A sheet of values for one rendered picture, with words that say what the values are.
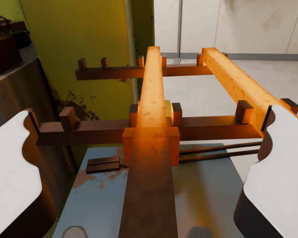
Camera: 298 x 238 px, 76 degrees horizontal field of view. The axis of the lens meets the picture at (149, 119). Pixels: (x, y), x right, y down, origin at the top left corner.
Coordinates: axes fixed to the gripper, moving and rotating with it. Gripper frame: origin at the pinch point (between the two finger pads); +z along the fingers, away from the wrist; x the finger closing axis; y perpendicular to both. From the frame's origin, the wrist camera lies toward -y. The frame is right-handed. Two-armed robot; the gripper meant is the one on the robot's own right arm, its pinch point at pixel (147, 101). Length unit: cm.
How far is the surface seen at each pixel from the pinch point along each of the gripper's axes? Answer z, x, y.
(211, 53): 28.6, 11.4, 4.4
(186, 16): 372, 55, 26
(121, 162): 25.1, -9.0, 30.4
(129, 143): 1.4, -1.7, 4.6
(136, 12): 89, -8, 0
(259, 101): 7.8, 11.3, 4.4
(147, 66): 21.4, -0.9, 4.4
